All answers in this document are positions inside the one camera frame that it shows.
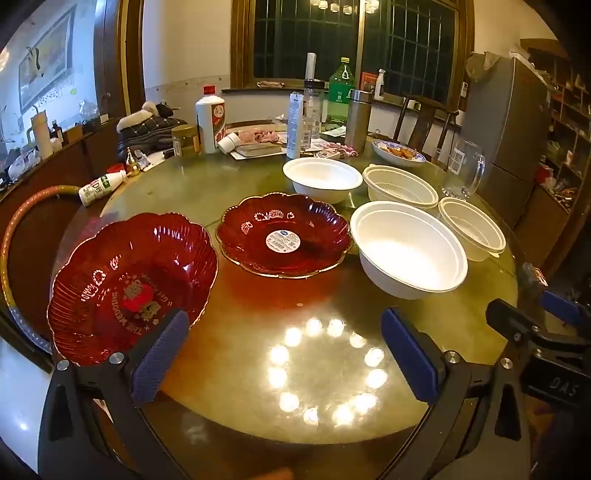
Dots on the crumpled plastic bag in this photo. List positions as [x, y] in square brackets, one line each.
[482, 64]

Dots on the pink flower decoration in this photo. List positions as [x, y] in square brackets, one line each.
[341, 149]

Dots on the steel thermos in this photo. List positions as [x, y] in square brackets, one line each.
[358, 124]

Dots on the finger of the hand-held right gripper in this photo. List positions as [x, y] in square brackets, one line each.
[517, 323]
[561, 307]

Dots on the wooden chair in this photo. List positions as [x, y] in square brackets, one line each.
[422, 124]

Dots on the framed wall picture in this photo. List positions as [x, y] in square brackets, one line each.
[46, 55]

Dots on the red box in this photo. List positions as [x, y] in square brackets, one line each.
[367, 82]

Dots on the glass beer mug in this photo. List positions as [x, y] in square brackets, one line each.
[461, 170]

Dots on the brown glass bottle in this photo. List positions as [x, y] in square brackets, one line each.
[57, 131]

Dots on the wooden sideboard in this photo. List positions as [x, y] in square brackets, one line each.
[69, 157]

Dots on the white spray bottle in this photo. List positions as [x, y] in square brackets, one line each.
[379, 85]

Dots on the pink food packet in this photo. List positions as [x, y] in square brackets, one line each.
[256, 136]

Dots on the clear bottle black lid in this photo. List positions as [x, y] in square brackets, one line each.
[314, 120]

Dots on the small gold perfume bottle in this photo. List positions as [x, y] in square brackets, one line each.
[132, 164]

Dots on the jar with gold lid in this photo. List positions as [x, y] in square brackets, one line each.
[186, 141]

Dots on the blue white plate of food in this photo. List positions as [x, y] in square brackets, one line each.
[399, 152]

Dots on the wooden framed window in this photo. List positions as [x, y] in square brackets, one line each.
[351, 37]

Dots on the white paper bowl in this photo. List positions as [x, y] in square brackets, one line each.
[406, 249]
[323, 177]

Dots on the white liquor bottle red cap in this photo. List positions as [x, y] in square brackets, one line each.
[210, 122]

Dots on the red scalloped plate white sticker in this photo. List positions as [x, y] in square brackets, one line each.
[318, 235]

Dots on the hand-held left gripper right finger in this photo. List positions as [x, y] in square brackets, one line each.
[411, 357]

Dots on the grey refrigerator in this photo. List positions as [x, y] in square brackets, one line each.
[503, 138]

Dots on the green plastic bottle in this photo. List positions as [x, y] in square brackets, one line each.
[340, 92]

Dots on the red scalloped plate gold lettering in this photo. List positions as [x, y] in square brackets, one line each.
[115, 295]

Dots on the tall white printed container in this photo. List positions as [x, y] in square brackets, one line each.
[295, 124]

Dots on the wooden shelf unit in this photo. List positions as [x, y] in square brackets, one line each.
[570, 106]

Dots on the hula hoop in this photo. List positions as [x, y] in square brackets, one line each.
[18, 221]

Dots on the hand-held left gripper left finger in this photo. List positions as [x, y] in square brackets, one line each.
[159, 357]

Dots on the plastic wrap roll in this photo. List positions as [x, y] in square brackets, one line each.
[312, 67]

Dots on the white milk bottle green label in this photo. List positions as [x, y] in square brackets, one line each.
[101, 187]

